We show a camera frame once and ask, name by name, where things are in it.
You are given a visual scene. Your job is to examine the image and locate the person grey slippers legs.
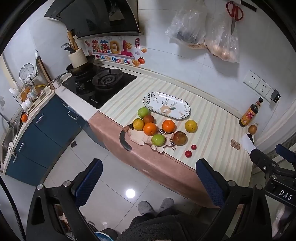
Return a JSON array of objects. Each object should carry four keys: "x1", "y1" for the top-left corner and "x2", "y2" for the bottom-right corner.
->
[{"x1": 117, "y1": 198, "x2": 208, "y2": 241}]

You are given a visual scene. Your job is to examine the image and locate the oval floral ceramic plate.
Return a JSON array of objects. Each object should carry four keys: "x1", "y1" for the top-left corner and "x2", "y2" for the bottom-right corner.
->
[{"x1": 142, "y1": 92, "x2": 191, "y2": 120}]

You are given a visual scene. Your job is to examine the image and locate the dark orange tangerine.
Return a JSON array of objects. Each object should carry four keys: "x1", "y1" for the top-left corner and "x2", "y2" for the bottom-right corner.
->
[{"x1": 143, "y1": 114, "x2": 154, "y2": 124}]

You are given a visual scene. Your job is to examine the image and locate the bright orange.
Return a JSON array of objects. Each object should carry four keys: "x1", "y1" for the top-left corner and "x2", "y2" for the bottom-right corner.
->
[
  {"x1": 162, "y1": 120, "x2": 176, "y2": 133},
  {"x1": 143, "y1": 123, "x2": 158, "y2": 136}
]

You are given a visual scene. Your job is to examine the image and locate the colourful wall sticker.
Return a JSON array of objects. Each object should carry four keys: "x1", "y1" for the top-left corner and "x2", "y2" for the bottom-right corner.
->
[{"x1": 83, "y1": 36, "x2": 147, "y2": 67}]

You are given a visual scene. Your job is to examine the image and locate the white utensil holder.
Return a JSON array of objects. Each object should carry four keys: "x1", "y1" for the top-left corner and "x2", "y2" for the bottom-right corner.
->
[{"x1": 68, "y1": 48, "x2": 88, "y2": 68}]

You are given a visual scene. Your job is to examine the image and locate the plastic bag with eggs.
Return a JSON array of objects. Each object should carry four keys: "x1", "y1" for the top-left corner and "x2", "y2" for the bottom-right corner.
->
[{"x1": 205, "y1": 14, "x2": 239, "y2": 63}]

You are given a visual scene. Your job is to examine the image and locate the black range hood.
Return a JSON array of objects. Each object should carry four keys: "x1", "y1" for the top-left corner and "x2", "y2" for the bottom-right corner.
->
[{"x1": 45, "y1": 0, "x2": 142, "y2": 38}]

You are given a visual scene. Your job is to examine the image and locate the yellow-green orange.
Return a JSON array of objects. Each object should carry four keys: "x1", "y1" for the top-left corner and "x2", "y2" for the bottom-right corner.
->
[{"x1": 132, "y1": 118, "x2": 145, "y2": 131}]

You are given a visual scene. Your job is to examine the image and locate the dark red apple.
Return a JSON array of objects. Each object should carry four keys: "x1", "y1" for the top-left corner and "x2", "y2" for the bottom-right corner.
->
[{"x1": 172, "y1": 131, "x2": 188, "y2": 146}]

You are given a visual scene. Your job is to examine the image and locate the red handled scissors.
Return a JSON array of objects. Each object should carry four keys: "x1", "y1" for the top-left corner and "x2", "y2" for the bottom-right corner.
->
[{"x1": 226, "y1": 1, "x2": 244, "y2": 34}]

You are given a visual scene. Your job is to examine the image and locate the orange on far counter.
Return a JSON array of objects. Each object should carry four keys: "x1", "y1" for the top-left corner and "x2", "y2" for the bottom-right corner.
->
[{"x1": 21, "y1": 113, "x2": 28, "y2": 123}]

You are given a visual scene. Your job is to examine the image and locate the large green apple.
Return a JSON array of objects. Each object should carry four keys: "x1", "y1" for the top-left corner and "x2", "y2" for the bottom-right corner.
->
[{"x1": 137, "y1": 107, "x2": 151, "y2": 119}]

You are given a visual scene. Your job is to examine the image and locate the white wall socket panel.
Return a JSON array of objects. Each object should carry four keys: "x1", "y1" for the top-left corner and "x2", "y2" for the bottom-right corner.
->
[{"x1": 243, "y1": 70, "x2": 274, "y2": 102}]

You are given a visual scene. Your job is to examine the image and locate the plastic bag dark contents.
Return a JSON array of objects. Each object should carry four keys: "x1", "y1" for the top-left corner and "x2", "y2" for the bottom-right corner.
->
[{"x1": 166, "y1": 1, "x2": 208, "y2": 49}]

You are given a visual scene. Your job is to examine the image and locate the soy sauce bottle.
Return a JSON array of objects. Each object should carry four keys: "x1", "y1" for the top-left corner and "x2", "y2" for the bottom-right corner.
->
[{"x1": 239, "y1": 97, "x2": 263, "y2": 128}]

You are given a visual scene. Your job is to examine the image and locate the black plug adapter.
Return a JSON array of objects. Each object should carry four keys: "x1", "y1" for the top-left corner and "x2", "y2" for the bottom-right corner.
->
[{"x1": 270, "y1": 89, "x2": 280, "y2": 103}]

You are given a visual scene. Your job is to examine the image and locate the black wok pan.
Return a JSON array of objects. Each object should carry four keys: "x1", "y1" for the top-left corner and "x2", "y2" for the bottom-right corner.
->
[{"x1": 50, "y1": 55, "x2": 95, "y2": 84}]

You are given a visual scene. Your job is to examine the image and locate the striped cat table mat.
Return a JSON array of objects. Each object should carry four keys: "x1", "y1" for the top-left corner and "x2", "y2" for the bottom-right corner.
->
[{"x1": 89, "y1": 75, "x2": 252, "y2": 206}]

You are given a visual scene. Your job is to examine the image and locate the small green apple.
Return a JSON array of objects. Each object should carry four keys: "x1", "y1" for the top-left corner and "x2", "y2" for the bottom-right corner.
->
[{"x1": 151, "y1": 133, "x2": 166, "y2": 147}]

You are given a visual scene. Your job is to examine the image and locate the blue kitchen cabinet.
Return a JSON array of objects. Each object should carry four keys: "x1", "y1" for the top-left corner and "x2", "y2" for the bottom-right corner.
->
[{"x1": 4, "y1": 95, "x2": 88, "y2": 186}]

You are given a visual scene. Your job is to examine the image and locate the yellow orange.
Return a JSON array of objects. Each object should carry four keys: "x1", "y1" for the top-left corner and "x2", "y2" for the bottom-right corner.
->
[{"x1": 185, "y1": 120, "x2": 198, "y2": 133}]

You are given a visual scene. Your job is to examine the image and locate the black gas stove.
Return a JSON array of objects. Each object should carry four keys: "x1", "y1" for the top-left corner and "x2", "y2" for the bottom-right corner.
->
[{"x1": 62, "y1": 65, "x2": 136, "y2": 109}]

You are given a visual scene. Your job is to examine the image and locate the brown kiwi fruit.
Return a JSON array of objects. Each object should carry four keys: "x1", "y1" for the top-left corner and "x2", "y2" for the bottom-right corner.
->
[{"x1": 248, "y1": 125, "x2": 257, "y2": 135}]

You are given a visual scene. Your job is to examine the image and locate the wire dish rack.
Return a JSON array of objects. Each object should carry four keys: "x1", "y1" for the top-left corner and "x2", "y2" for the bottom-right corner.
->
[{"x1": 9, "y1": 50, "x2": 51, "y2": 106}]

